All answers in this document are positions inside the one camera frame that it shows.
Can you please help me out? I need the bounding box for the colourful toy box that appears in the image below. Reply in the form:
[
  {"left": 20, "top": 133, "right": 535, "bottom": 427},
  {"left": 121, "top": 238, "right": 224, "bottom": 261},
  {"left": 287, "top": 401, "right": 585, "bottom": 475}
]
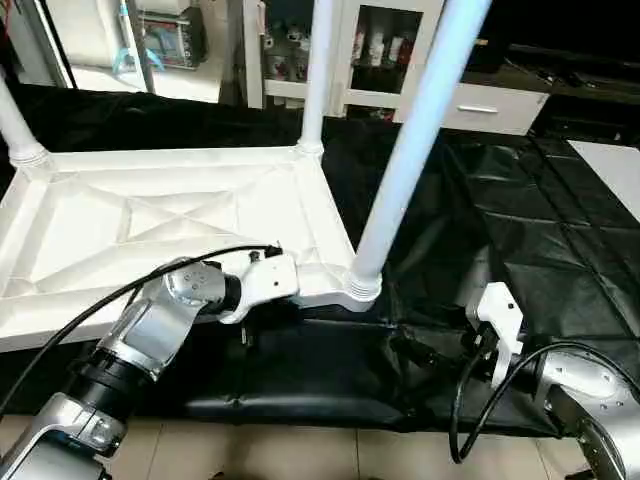
[{"left": 135, "top": 8, "right": 206, "bottom": 69}]

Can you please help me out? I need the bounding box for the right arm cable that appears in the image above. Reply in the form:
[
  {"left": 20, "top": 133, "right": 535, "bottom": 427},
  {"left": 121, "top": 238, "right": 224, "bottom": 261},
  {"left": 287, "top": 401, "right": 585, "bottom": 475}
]
[{"left": 447, "top": 340, "right": 640, "bottom": 466}]

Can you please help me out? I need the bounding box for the white flat board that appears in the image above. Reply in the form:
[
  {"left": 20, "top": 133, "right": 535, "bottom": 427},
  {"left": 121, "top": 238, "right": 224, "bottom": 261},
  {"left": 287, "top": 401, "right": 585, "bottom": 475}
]
[{"left": 568, "top": 140, "right": 640, "bottom": 226}]

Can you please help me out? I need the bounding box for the white plastic table top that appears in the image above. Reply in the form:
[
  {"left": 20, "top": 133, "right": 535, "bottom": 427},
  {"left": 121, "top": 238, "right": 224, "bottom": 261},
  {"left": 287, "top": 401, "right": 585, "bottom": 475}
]
[{"left": 0, "top": 145, "right": 383, "bottom": 353}]

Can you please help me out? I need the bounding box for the white framed glass door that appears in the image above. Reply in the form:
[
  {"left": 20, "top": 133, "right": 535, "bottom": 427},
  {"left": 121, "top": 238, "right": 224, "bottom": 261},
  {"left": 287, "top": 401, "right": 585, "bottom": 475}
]
[{"left": 45, "top": 0, "right": 241, "bottom": 101}]

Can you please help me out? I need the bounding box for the dark bookshelf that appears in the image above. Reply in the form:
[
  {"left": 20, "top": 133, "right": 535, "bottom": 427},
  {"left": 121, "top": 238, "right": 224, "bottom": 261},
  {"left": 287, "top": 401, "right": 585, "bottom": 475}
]
[{"left": 470, "top": 0, "right": 640, "bottom": 101}]

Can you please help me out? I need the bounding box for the white plastic table leg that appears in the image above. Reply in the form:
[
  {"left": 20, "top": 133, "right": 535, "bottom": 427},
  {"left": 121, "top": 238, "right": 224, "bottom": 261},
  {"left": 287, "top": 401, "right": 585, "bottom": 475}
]
[
  {"left": 298, "top": 0, "right": 337, "bottom": 159},
  {"left": 0, "top": 75, "right": 51, "bottom": 169},
  {"left": 343, "top": 0, "right": 493, "bottom": 306}
]

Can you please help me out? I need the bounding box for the black work mat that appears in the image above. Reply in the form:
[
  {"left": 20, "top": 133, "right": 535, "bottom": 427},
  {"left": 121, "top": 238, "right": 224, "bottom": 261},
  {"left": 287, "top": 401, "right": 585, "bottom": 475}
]
[{"left": 0, "top": 82, "right": 640, "bottom": 436}]

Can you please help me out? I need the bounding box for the white drawer unit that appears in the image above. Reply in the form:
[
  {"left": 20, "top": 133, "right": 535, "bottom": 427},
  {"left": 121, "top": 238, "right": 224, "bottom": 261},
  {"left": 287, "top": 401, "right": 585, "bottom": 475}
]
[{"left": 395, "top": 82, "right": 551, "bottom": 137}]

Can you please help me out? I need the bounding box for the white glass door cabinet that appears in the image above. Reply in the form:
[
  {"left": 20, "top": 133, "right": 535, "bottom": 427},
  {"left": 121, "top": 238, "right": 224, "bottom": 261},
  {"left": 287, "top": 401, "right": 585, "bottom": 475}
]
[{"left": 242, "top": 0, "right": 446, "bottom": 119}]

